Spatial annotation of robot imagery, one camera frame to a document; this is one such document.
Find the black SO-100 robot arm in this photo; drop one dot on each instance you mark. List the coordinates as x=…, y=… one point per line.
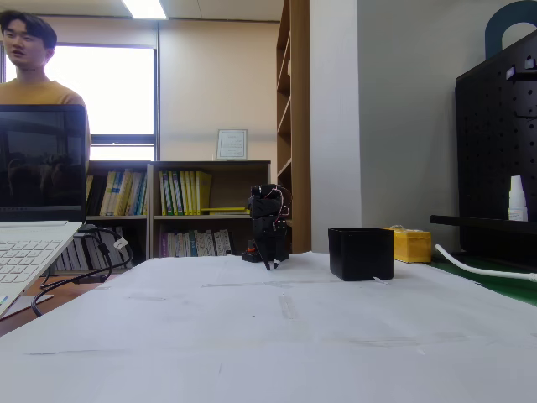
x=265, y=205

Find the black square container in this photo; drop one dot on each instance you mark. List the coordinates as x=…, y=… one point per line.
x=361, y=256

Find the yellow cardboard box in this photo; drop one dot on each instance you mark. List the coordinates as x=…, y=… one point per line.
x=413, y=247

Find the orange black table clamp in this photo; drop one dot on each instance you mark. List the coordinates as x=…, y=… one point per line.
x=251, y=248

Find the flat-lying yellow book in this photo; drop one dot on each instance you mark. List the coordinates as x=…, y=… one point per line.
x=224, y=210

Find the wide low wooden bookshelf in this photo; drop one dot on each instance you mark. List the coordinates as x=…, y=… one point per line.
x=235, y=189

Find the white paper table cover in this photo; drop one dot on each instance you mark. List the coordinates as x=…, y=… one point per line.
x=251, y=336

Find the framed white certificate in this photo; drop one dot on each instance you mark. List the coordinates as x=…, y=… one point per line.
x=232, y=144

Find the tall wooden bookshelf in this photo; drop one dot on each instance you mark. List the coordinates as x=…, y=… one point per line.
x=300, y=126

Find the narrow low wooden bookshelf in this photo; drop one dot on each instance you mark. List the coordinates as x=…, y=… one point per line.
x=117, y=218

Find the black USB adapter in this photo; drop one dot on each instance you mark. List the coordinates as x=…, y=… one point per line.
x=87, y=231

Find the black pegboard stand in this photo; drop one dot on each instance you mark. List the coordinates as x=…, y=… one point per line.
x=491, y=147

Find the white laptop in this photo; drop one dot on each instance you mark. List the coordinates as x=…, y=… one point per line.
x=38, y=168

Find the white dropper bottle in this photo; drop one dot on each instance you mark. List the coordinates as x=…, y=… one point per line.
x=517, y=205

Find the white flat card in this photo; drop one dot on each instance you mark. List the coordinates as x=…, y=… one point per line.
x=26, y=304

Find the ceiling light panel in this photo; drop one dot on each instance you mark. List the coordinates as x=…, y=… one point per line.
x=144, y=8

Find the person in mustard shirt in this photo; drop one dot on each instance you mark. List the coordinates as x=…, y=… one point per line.
x=29, y=90

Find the teal arch shape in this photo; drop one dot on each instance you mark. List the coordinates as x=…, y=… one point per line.
x=495, y=29

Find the window with dark frame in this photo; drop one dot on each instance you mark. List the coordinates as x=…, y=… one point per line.
x=109, y=88

